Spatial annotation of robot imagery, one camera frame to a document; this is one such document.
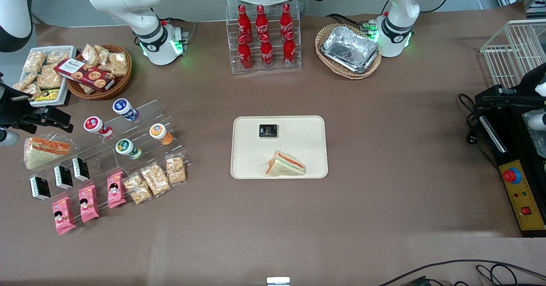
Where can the orange cap gum bottle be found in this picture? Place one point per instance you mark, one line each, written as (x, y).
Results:
(160, 133)

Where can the black control box yellow panel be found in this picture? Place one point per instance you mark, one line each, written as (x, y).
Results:
(512, 149)

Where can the beige plastic tray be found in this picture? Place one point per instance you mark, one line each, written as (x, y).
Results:
(298, 149)

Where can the black square snack packet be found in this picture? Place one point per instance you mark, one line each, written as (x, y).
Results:
(268, 131)

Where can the stacked foil containers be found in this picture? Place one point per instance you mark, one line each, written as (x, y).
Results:
(349, 49)

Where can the green cap gum bottle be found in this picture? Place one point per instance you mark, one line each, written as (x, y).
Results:
(126, 148)

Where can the clear acrylic bottle rack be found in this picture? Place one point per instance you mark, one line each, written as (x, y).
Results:
(232, 59)

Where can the pink snack packet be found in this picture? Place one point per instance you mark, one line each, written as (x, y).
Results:
(115, 190)
(63, 215)
(88, 203)

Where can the brown wicker snack basket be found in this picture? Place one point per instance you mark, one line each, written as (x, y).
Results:
(121, 83)

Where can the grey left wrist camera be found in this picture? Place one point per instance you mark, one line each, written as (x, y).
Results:
(536, 121)

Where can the red cookie box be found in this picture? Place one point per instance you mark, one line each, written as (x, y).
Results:
(85, 74)

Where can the red cola bottle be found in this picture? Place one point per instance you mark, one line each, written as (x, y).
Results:
(289, 51)
(286, 19)
(266, 53)
(244, 21)
(261, 21)
(245, 55)

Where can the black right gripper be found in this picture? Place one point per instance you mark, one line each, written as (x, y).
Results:
(9, 108)

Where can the small wrapped triangle sandwich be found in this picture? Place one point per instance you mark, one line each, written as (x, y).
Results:
(285, 166)

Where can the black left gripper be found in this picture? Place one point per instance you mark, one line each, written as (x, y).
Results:
(525, 90)

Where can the blue cap gum bottle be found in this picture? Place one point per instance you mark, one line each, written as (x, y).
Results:
(123, 108)

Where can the small black white box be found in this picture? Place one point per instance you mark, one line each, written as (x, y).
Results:
(80, 169)
(39, 188)
(63, 177)

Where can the white rectangular snack tray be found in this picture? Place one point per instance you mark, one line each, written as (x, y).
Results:
(64, 50)

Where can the yellow snack packet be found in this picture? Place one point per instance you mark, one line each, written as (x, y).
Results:
(47, 94)

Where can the light wicker oval basket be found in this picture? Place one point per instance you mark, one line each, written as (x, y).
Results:
(341, 74)

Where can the clear acrylic tiered stand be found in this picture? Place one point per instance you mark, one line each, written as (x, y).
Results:
(140, 124)

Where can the red cap gum bottle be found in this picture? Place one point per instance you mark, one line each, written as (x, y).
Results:
(96, 126)

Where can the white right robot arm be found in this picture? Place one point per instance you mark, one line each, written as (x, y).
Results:
(128, 0)

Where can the large wrapped triangle sandwich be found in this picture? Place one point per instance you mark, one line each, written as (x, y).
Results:
(42, 151)

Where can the clear bagged rice snack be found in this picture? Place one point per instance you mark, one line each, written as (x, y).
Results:
(117, 69)
(102, 52)
(49, 80)
(32, 90)
(118, 58)
(34, 61)
(24, 81)
(90, 54)
(57, 56)

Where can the clear wrapped cracker packet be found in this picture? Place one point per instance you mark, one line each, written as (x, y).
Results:
(175, 170)
(137, 188)
(155, 179)

